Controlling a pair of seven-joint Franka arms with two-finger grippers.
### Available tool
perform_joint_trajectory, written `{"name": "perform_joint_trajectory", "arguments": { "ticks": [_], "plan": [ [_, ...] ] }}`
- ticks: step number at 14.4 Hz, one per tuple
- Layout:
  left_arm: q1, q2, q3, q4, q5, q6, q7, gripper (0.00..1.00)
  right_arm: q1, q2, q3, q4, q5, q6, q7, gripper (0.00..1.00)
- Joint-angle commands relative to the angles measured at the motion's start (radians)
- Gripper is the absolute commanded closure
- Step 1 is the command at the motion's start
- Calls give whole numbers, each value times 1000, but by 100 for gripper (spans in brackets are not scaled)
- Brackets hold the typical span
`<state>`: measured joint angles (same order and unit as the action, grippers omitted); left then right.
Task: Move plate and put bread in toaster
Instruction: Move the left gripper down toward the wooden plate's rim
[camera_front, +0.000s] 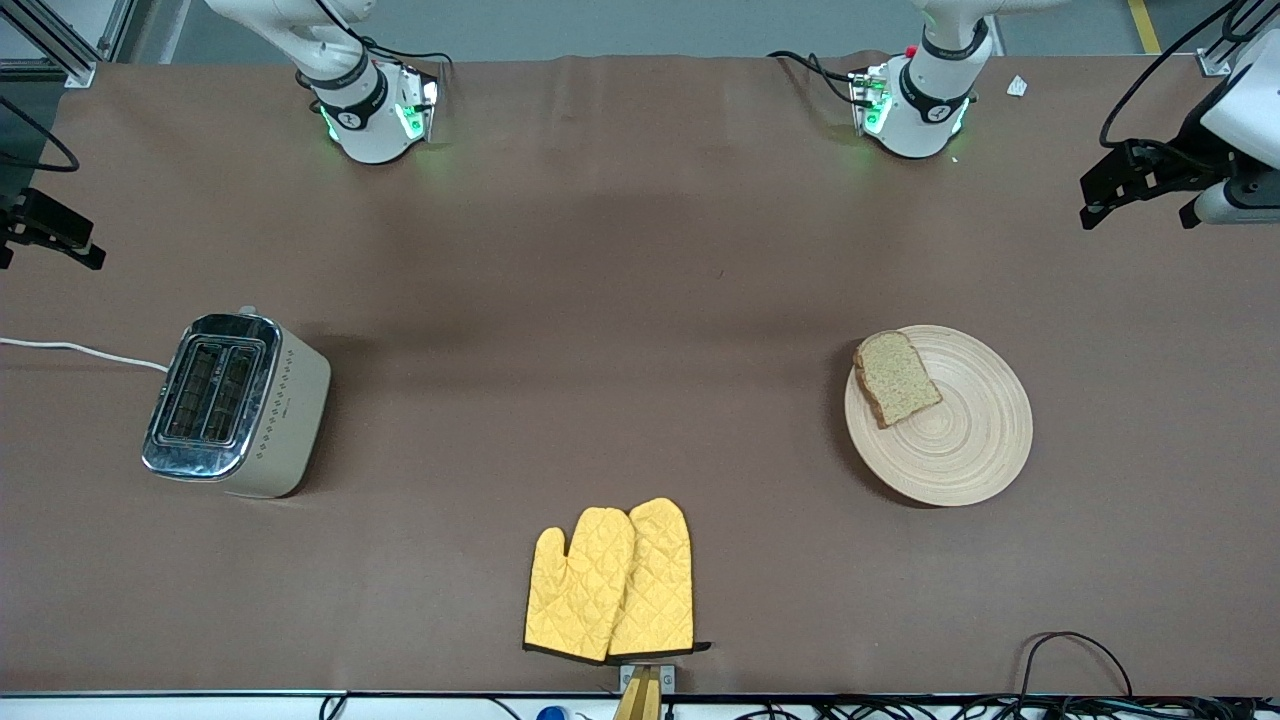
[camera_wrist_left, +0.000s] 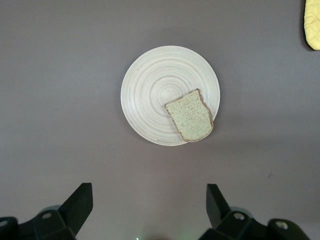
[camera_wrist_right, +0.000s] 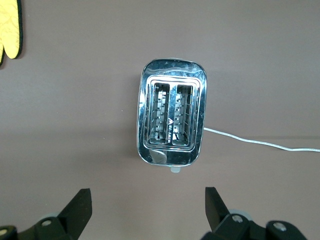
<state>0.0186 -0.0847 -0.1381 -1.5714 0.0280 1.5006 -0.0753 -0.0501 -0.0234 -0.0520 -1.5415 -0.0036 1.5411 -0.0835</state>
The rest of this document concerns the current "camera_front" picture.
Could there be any brown bread slice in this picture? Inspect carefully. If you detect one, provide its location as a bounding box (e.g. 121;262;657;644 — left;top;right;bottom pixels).
853;331;944;430

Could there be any round wooden plate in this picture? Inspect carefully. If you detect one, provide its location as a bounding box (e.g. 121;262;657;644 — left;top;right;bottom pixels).
843;325;1034;508

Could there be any cream and chrome toaster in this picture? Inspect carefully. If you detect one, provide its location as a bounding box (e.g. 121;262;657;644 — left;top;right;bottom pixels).
140;305;333;499

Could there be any brown table cover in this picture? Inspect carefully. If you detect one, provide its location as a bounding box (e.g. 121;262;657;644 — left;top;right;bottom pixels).
0;52;1280;698

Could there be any yellow quilted oven mitt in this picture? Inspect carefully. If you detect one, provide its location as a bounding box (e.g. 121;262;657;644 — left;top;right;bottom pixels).
606;497;713;659
523;507;637;664

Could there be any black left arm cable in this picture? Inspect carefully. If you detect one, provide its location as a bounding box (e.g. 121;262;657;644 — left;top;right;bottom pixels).
1100;0;1261;151

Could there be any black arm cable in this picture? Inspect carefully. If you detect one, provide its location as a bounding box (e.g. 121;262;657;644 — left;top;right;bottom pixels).
1100;0;1261;151
0;95;81;176

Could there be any white toaster power cable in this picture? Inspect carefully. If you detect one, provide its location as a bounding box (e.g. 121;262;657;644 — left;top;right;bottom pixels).
0;337;169;373

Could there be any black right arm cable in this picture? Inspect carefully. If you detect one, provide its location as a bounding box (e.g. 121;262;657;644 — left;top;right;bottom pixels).
0;95;81;176

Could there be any aluminium frame profile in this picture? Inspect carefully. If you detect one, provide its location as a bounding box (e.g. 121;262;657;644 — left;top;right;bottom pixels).
1195;0;1280;79
0;0;136;89

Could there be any black left base cable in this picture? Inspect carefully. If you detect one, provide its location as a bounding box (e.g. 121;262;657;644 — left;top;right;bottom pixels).
768;50;863;106

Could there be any black base cable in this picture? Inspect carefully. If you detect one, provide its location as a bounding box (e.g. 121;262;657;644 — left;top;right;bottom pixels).
318;0;454;73
768;50;863;106

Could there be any black right base cable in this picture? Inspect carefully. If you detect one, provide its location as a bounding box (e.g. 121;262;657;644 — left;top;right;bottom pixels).
318;0;454;73

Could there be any black cable loop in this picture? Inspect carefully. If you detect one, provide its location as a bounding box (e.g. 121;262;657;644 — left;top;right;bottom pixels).
1018;631;1136;701

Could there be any black cable bundle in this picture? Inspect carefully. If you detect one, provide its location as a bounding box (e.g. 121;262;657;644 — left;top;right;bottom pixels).
740;693;1280;720

